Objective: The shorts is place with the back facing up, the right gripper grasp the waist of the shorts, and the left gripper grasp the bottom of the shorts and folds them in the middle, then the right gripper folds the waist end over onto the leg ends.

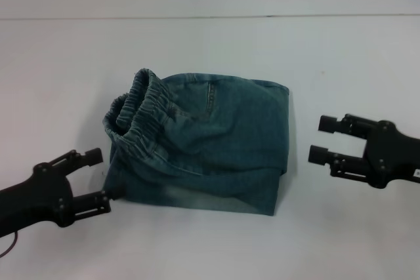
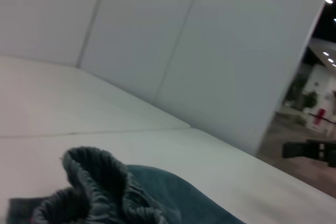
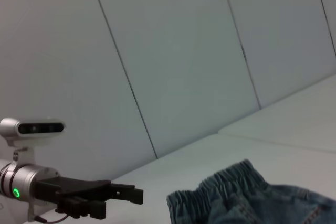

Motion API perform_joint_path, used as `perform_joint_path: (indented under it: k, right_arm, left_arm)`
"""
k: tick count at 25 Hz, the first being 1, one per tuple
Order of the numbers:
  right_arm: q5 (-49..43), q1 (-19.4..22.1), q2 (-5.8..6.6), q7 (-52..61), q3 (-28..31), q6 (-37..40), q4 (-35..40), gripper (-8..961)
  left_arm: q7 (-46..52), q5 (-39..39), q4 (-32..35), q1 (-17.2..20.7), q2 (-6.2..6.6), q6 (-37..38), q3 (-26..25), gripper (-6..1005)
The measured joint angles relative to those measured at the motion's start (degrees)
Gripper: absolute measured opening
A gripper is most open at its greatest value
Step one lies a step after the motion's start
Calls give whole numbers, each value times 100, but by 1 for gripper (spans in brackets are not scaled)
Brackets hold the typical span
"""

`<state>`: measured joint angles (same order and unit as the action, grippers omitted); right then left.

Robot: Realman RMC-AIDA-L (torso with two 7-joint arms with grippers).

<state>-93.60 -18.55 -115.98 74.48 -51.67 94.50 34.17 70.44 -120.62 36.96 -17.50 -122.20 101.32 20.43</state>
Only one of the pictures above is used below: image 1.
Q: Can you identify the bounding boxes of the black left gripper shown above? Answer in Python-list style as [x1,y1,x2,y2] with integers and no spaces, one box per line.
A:
[0,148,126,239]

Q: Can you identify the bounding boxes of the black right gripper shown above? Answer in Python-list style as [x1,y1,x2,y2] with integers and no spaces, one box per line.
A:
[308,113,420,190]

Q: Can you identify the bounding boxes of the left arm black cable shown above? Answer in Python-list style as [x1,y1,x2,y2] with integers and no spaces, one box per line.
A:
[0,232,20,258]

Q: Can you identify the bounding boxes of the blue denim shorts with print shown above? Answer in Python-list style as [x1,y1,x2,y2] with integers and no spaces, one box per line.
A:
[102,68,290,217]

